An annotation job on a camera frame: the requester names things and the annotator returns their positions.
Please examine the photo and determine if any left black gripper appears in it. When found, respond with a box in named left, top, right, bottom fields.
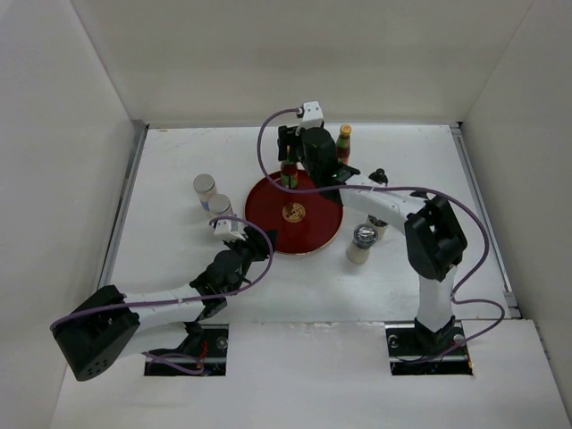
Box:
left=223, top=227, right=276, bottom=278

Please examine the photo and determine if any green-label sauce bottle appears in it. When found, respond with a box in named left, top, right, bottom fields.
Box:
left=280, top=155, right=299, bottom=189
left=336, top=123, right=352, bottom=164

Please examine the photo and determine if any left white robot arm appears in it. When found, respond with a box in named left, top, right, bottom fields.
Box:
left=50, top=226, right=278, bottom=382

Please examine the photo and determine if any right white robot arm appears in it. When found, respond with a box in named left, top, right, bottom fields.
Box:
left=277, top=126, right=467, bottom=354

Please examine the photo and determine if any near silver-lid salt jar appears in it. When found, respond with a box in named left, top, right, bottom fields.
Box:
left=207, top=194, right=234, bottom=217

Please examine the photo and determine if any silver-lid salt jar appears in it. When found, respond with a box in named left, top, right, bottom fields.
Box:
left=193, top=173, right=217, bottom=211
left=207, top=194, right=234, bottom=217

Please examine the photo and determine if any round red tray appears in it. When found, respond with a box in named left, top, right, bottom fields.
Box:
left=244, top=179, right=343, bottom=255

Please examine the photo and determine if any white bottle black cap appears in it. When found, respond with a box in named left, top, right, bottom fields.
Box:
left=371, top=168, right=389, bottom=185

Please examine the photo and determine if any far silver-lid salt jar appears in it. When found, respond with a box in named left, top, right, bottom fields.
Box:
left=193, top=173, right=217, bottom=211

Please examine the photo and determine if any front grinder jar chrome top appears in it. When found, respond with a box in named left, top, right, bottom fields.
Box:
left=346, top=223, right=378, bottom=265

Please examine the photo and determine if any clear grinder jar black top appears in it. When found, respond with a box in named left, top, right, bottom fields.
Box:
left=366, top=215, right=388, bottom=240

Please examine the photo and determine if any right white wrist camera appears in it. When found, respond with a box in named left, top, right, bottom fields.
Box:
left=296, top=101, right=324, bottom=135

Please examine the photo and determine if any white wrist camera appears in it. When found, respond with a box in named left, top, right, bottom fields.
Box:
left=296, top=101, right=324, bottom=135
left=213, top=219, right=245, bottom=242

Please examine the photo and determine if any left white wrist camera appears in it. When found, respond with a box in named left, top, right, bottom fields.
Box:
left=213, top=219, right=245, bottom=242

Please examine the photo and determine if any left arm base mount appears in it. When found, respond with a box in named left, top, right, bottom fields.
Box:
left=144, top=322, right=230, bottom=377

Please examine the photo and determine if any left aluminium frame rail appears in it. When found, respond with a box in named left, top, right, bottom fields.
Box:
left=89, top=120, right=149, bottom=295

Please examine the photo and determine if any aluminium frame rail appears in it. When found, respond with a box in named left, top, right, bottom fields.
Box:
left=450, top=122, right=522, bottom=319
left=89, top=120, right=149, bottom=295

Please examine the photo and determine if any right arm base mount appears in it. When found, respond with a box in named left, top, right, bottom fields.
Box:
left=385, top=322, right=473, bottom=376

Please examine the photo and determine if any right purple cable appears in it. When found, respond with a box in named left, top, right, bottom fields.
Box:
left=257, top=106, right=506, bottom=363

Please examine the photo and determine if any purple cable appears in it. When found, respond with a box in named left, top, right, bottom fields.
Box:
left=257, top=106, right=506, bottom=363
left=49, top=216, right=273, bottom=375

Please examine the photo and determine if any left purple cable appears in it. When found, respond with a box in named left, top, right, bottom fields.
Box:
left=49, top=216, right=273, bottom=375

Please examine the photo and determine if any right aluminium frame rail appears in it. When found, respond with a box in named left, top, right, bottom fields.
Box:
left=450, top=122, right=522, bottom=319

